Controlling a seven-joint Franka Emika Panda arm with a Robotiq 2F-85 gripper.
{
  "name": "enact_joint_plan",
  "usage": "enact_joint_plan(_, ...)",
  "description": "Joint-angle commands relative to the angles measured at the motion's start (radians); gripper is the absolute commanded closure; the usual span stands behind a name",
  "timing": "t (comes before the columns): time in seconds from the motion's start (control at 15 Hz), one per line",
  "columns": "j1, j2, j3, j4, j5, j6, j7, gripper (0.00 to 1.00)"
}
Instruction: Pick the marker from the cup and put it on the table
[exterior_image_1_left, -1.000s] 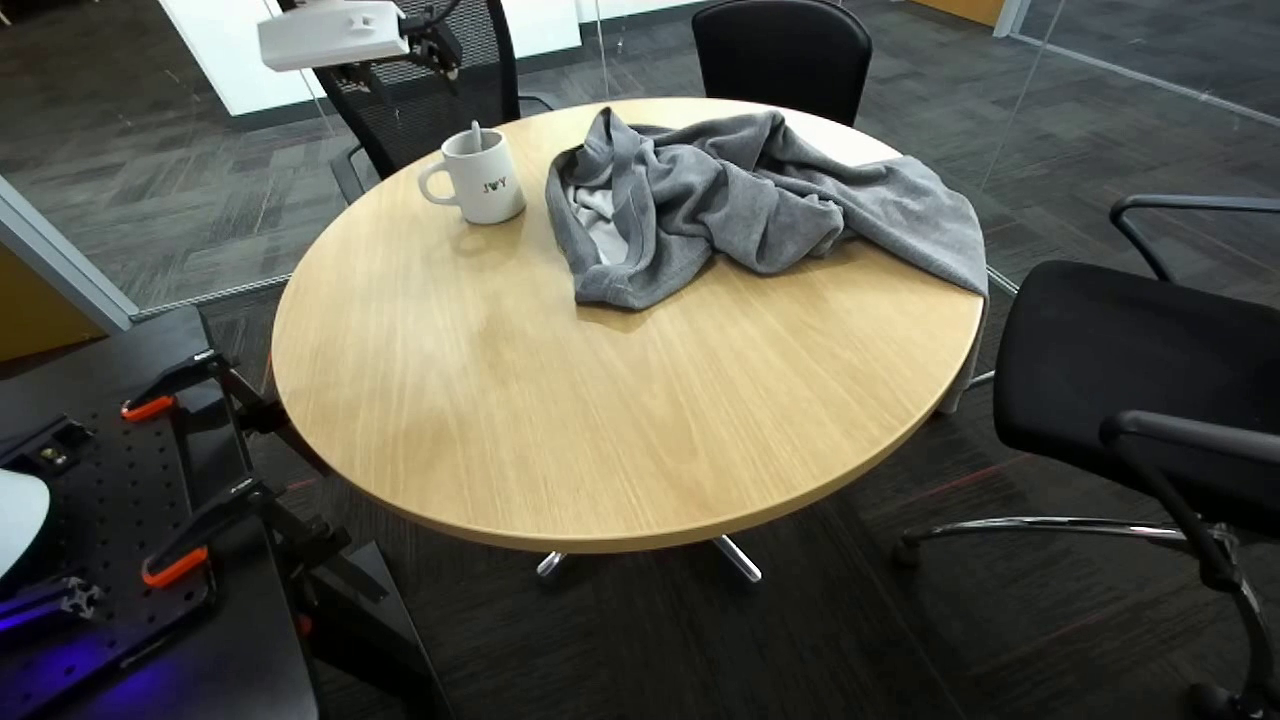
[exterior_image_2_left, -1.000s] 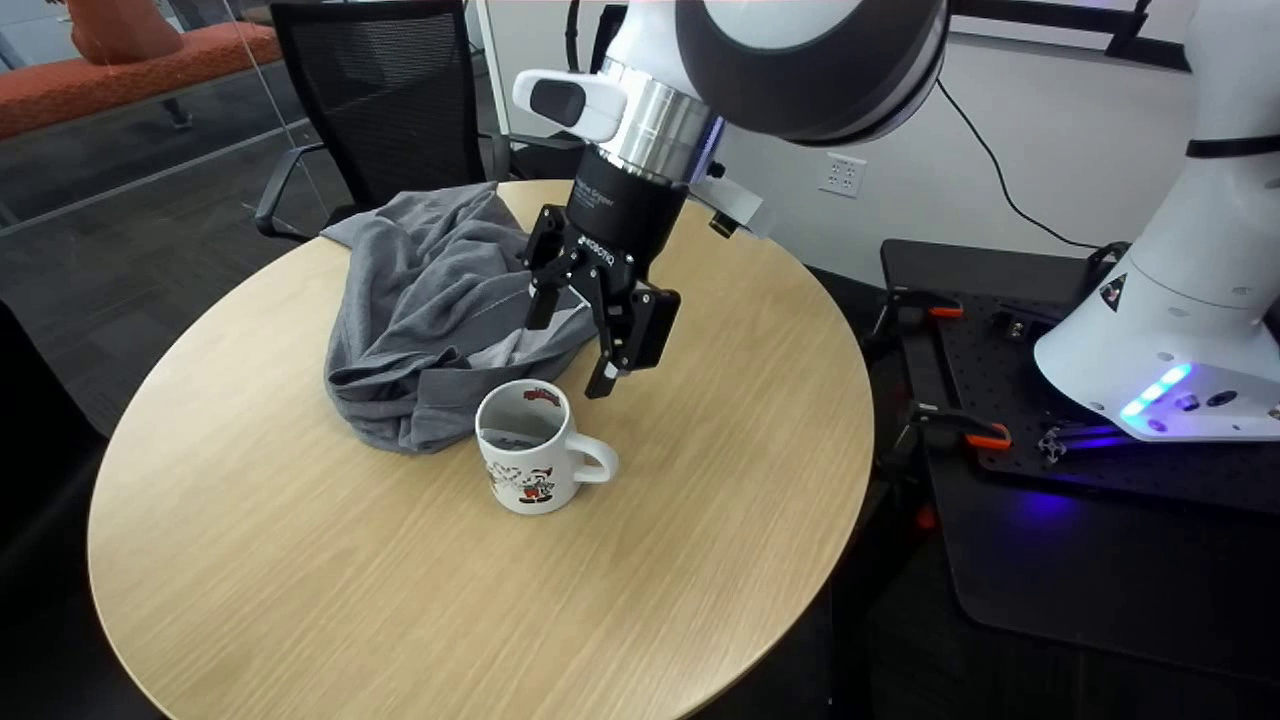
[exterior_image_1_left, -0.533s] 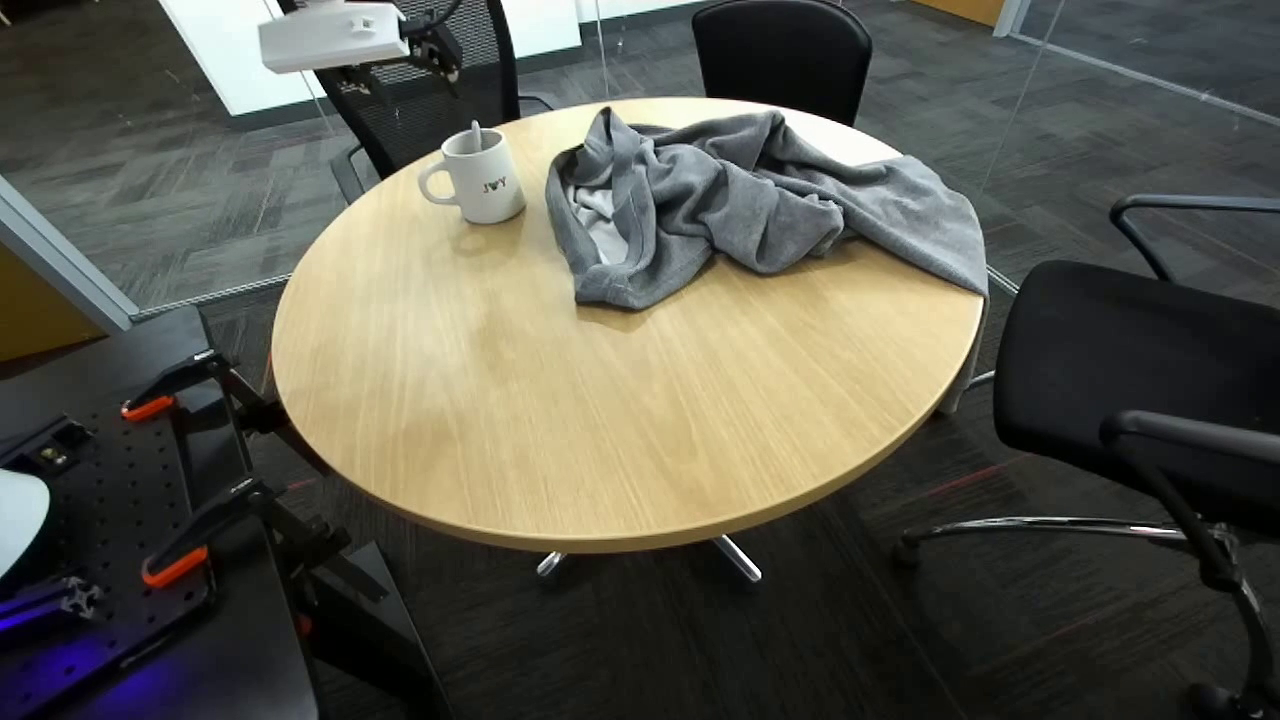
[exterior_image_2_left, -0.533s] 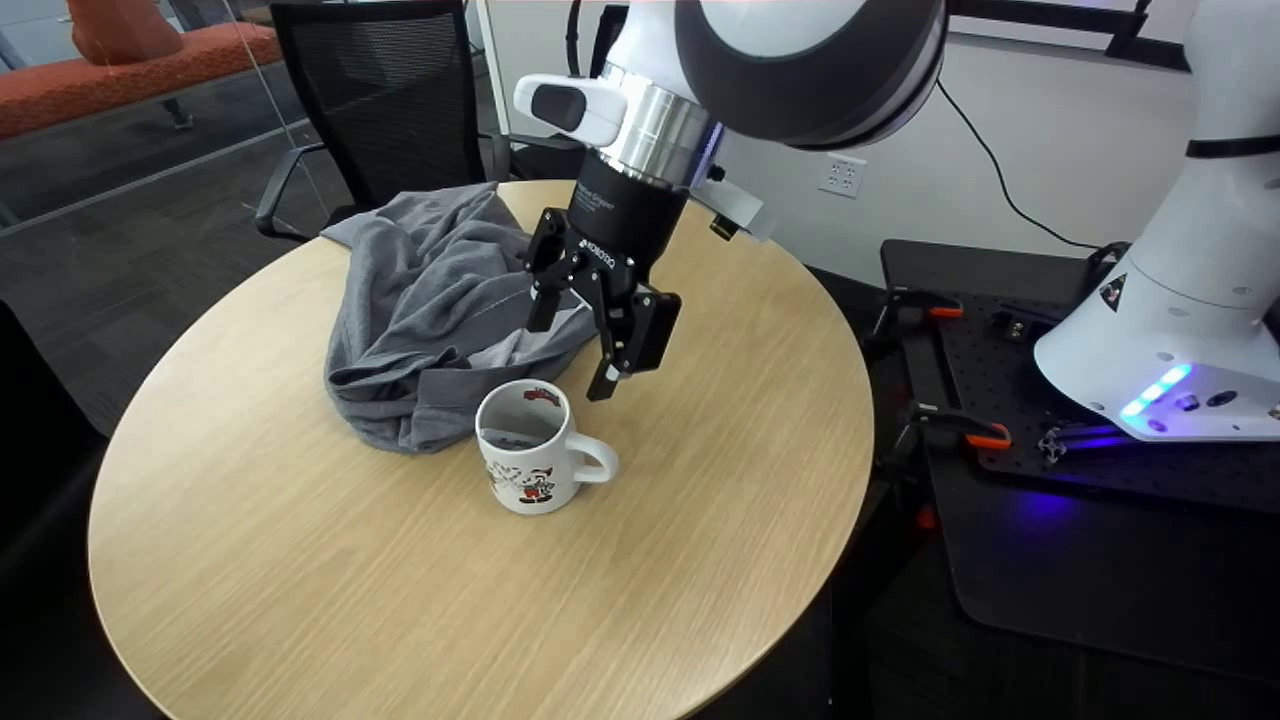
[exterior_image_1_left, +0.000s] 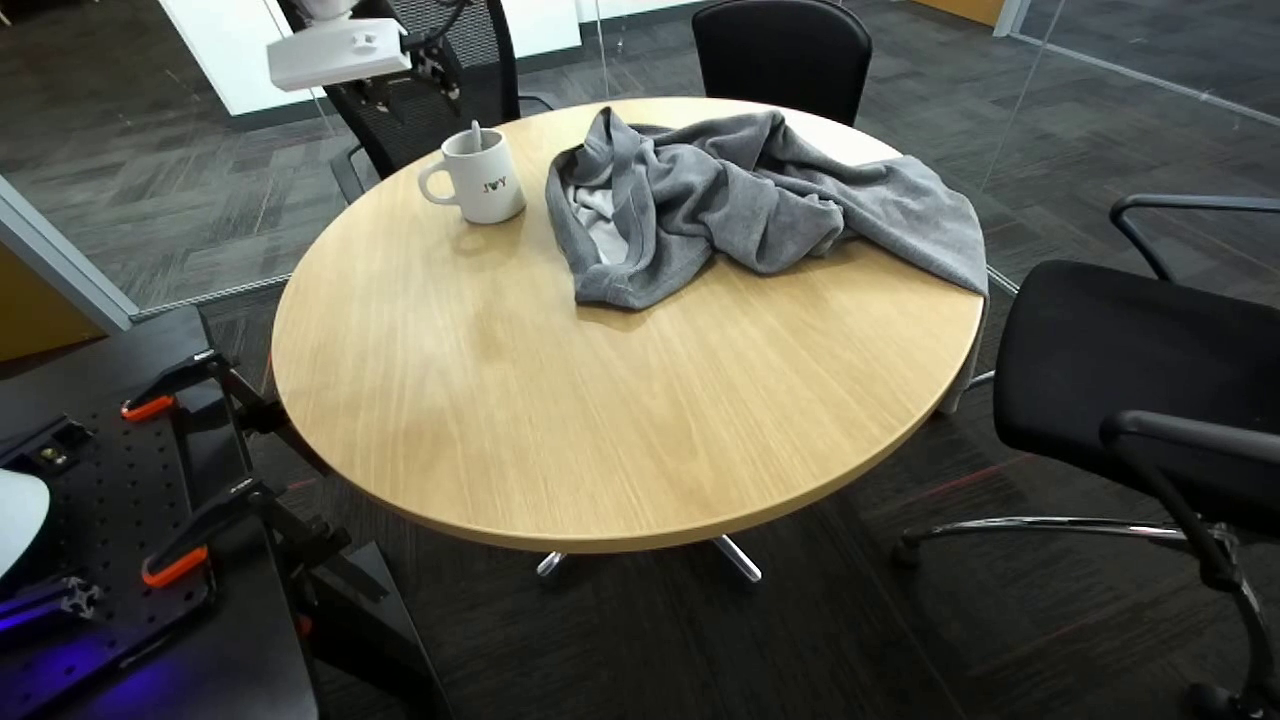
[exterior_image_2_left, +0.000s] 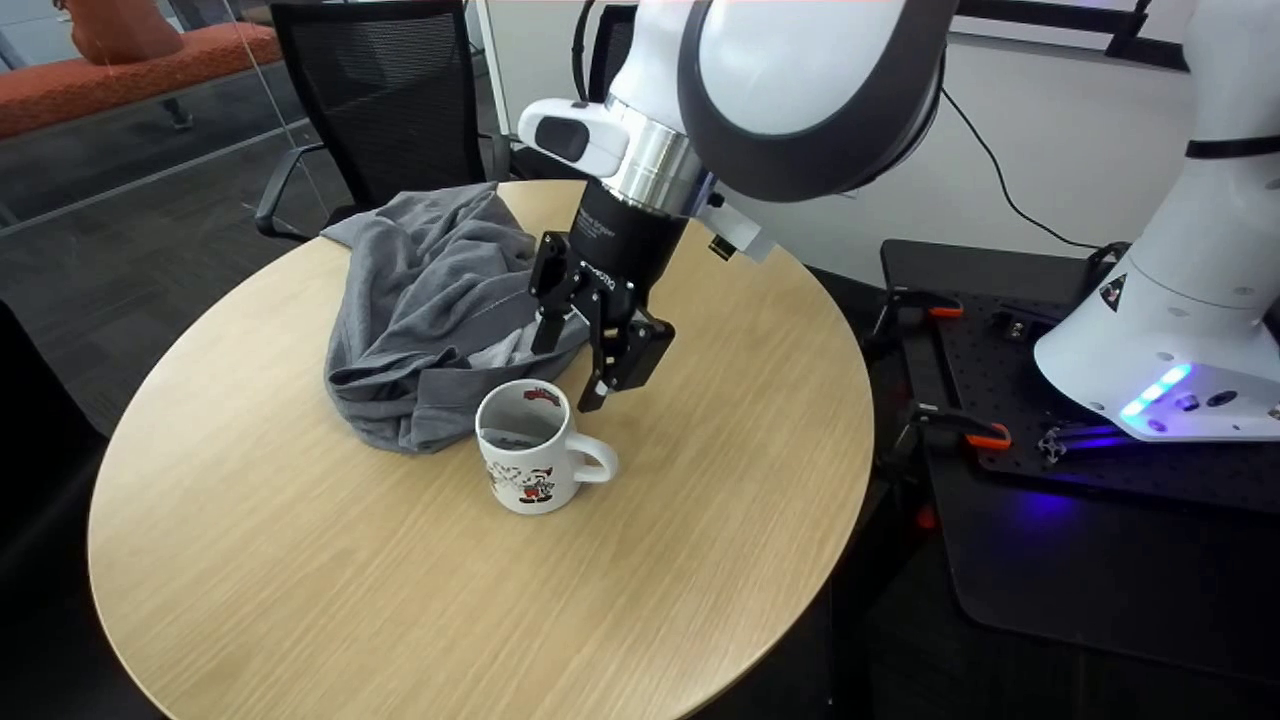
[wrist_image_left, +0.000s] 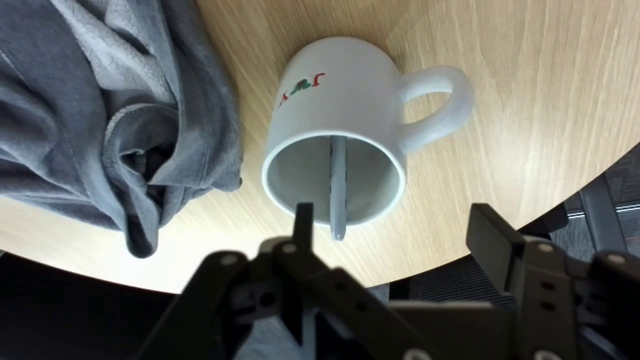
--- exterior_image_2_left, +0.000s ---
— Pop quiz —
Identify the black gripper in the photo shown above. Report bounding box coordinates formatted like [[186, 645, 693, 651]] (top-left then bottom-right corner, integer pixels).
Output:
[[530, 185, 683, 414]]

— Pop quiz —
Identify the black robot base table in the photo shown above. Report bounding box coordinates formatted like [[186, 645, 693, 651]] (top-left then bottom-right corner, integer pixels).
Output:
[[879, 242, 1280, 689]]

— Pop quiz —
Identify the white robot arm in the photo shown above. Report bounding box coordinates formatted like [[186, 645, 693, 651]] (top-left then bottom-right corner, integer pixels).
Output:
[[522, 0, 1280, 446]]

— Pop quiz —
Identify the grey cloth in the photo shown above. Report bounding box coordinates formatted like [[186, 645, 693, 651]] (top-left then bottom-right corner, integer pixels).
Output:
[[324, 185, 587, 454]]

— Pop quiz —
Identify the white printed mug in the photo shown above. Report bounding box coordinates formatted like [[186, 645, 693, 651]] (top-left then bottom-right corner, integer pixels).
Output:
[[471, 379, 620, 516]]

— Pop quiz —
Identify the black mesh office chair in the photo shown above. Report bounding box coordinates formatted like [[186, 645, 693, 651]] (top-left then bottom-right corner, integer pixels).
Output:
[[257, 0, 490, 242]]

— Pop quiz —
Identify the round wooden table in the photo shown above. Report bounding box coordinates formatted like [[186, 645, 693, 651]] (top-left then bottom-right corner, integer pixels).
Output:
[[89, 235, 872, 720]]

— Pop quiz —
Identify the orange sofa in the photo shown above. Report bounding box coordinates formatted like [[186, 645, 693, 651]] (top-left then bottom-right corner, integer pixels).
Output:
[[0, 0, 279, 142]]

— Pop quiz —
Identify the orange-handled clamp rear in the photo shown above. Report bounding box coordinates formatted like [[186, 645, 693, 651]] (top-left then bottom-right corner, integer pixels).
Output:
[[891, 295, 965, 323]]

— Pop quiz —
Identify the orange-handled clamp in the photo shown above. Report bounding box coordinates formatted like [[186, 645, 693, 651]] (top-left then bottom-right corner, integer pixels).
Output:
[[891, 295, 965, 323], [918, 403, 1013, 454]]

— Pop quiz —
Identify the orange-handled clamp front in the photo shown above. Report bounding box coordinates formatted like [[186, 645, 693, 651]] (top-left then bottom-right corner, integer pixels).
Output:
[[918, 403, 1013, 454]]

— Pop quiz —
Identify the black wall cable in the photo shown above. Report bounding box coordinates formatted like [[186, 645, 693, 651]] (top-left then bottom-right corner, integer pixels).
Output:
[[942, 85, 1102, 258]]

